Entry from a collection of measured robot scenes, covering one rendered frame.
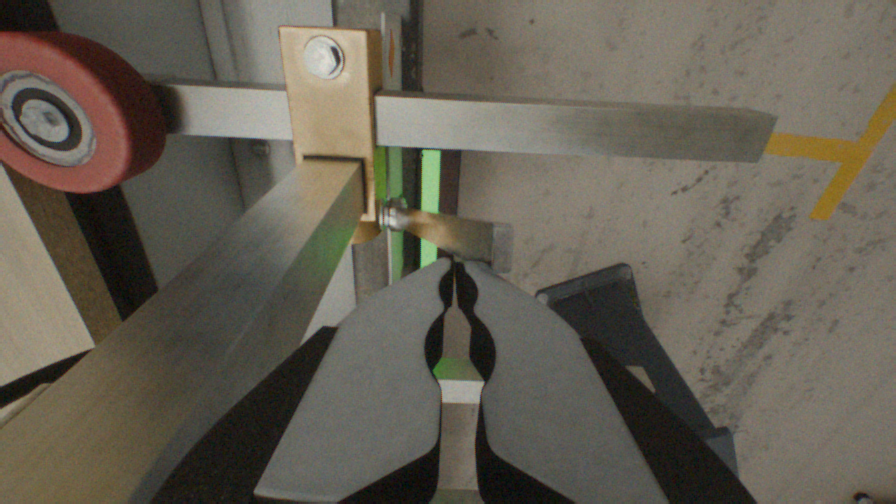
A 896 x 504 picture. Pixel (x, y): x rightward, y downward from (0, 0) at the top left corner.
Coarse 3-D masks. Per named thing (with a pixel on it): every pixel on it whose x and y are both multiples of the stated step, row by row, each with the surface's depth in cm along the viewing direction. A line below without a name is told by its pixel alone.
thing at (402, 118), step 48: (192, 96) 25; (240, 96) 25; (384, 96) 25; (432, 96) 25; (480, 96) 26; (384, 144) 26; (432, 144) 26; (480, 144) 26; (528, 144) 26; (576, 144) 26; (624, 144) 26; (672, 144) 26; (720, 144) 26
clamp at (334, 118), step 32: (288, 32) 22; (320, 32) 22; (352, 32) 22; (288, 64) 23; (352, 64) 23; (288, 96) 24; (320, 96) 24; (352, 96) 24; (320, 128) 25; (352, 128) 24; (384, 160) 30; (384, 192) 31
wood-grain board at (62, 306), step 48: (0, 192) 24; (48, 192) 25; (0, 240) 25; (48, 240) 26; (0, 288) 27; (48, 288) 27; (96, 288) 29; (0, 336) 29; (48, 336) 29; (96, 336) 29; (0, 384) 31
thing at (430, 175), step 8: (424, 152) 42; (432, 152) 42; (424, 160) 43; (432, 160) 43; (424, 168) 43; (432, 168) 43; (424, 176) 43; (432, 176) 43; (424, 184) 44; (432, 184) 44; (424, 192) 44; (432, 192) 44; (424, 200) 45; (432, 200) 45; (424, 208) 45; (432, 208) 45; (424, 240) 47; (424, 248) 48; (432, 248) 48; (424, 256) 48; (432, 256) 48; (424, 264) 49
